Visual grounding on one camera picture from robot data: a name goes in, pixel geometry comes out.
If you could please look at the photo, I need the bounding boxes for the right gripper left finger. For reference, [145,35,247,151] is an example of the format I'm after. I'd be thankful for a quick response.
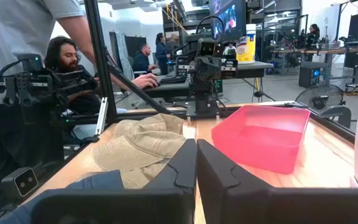
[31,138,198,224]

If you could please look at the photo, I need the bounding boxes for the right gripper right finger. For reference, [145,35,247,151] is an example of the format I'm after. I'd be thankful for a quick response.
[196,138,358,224]

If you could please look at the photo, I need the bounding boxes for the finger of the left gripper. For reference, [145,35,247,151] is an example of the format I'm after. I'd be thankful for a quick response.
[208,58,222,81]
[196,58,209,81]

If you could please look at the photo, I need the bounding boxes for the blue denim hat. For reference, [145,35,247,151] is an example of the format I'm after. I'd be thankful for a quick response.
[0,170,126,224]

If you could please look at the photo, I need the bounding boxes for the black office desk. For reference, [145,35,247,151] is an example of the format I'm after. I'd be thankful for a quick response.
[141,61,275,100]

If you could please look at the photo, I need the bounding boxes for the black keyboard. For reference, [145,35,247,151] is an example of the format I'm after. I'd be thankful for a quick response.
[160,70,188,85]

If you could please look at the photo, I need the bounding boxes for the person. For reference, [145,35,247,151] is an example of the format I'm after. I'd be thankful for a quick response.
[155,32,170,75]
[0,0,160,220]
[306,23,321,47]
[166,33,180,54]
[132,43,158,75]
[44,35,127,114]

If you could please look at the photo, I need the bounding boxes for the black computer monitor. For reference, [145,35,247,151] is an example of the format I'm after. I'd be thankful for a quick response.
[209,0,247,41]

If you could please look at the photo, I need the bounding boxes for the pink plastic bin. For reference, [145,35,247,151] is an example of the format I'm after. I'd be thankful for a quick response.
[211,105,311,175]

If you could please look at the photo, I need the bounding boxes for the black computer tower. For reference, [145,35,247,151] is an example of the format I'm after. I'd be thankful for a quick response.
[298,65,321,89]

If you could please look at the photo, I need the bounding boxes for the black floor fan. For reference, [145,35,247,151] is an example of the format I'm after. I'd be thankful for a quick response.
[295,83,344,114]

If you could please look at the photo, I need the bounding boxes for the wooden workbench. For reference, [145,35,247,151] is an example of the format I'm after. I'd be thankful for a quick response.
[272,46,358,55]

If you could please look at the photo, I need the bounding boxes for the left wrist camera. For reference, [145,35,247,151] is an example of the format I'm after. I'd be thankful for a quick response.
[196,37,217,57]

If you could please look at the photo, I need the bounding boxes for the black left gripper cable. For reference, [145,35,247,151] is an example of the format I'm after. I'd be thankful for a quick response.
[195,15,226,43]

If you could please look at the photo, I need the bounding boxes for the silver aluminium bracket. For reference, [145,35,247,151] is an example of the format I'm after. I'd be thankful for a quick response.
[94,96,109,136]

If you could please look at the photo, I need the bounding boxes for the black depth camera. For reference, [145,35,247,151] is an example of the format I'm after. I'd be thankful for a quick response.
[1,166,39,200]

